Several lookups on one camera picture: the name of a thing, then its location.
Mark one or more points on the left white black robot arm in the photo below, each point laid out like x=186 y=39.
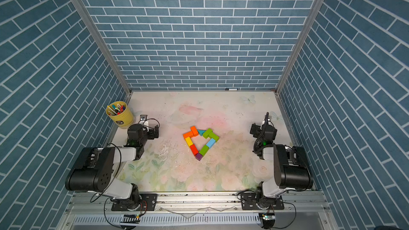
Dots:
x=97 y=170

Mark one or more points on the orange block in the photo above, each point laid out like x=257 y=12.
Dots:
x=188 y=134
x=194 y=131

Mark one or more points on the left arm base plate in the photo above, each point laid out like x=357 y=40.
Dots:
x=145 y=202

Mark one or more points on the red block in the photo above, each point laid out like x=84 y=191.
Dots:
x=194 y=149

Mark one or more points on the yellow block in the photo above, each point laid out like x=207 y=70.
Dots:
x=189 y=141

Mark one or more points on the light blue block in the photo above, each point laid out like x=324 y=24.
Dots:
x=210 y=143

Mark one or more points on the yellow pen cup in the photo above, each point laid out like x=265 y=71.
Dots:
x=120 y=114

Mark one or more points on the floral table mat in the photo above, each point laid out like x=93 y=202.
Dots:
x=230 y=165

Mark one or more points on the teal triangle block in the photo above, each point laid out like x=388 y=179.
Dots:
x=201 y=132

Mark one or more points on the green block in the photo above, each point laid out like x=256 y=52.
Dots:
x=214 y=136
x=207 y=133
x=204 y=150

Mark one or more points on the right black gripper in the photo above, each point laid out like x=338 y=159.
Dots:
x=258 y=128

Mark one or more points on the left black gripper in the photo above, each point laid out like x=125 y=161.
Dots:
x=152 y=136

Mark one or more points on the aluminium front rail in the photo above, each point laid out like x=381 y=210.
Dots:
x=222 y=210

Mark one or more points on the purple cube block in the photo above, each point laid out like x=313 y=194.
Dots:
x=199 y=156

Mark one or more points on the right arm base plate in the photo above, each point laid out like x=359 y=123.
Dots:
x=249 y=201

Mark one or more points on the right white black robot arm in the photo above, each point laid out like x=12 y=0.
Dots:
x=291 y=171

